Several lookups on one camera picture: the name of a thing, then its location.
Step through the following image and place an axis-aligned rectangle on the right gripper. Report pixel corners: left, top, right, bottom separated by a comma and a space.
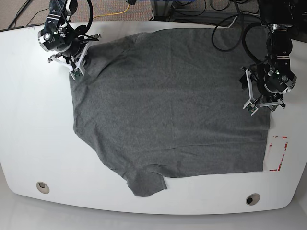
56, 38, 87, 66

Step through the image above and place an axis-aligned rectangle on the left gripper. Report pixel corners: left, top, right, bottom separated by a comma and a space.
239, 74, 279, 111

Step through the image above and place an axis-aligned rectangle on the grey t-shirt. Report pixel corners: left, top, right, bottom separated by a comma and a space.
70, 29, 270, 197

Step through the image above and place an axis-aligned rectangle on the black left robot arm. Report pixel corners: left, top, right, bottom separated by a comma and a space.
240, 0, 307, 115

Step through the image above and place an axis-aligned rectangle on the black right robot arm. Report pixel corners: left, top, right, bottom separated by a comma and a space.
38, 0, 93, 67

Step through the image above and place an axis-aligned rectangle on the red tape rectangle marking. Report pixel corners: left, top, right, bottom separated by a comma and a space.
266, 136, 289, 172

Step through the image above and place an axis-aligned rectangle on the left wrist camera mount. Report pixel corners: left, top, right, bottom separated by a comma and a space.
241, 67, 286, 116

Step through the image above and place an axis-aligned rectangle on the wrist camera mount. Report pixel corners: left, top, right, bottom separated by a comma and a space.
47, 34, 101, 80
241, 67, 286, 116

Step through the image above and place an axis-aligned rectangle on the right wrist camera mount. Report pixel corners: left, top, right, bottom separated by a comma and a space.
47, 34, 101, 80

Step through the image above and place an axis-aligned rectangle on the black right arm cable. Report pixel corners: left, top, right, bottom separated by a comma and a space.
74, 0, 94, 34

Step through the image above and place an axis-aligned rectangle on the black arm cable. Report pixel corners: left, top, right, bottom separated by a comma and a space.
211, 0, 264, 65
74, 0, 94, 34

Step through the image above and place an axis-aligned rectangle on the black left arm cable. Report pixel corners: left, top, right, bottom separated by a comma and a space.
211, 0, 264, 65

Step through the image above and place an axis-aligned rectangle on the yellow cable on floor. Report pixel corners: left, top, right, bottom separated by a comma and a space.
92, 2, 131, 20

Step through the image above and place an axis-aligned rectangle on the white cable on floor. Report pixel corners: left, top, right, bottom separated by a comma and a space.
225, 14, 240, 29

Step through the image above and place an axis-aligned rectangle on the right table cable grommet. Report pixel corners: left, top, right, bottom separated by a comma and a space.
246, 193, 260, 206

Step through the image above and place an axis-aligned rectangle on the table cable grommet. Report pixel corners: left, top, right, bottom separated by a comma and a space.
246, 193, 260, 206
36, 182, 50, 194

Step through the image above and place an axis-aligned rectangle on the left table cable grommet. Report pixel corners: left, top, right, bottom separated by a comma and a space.
36, 182, 50, 194

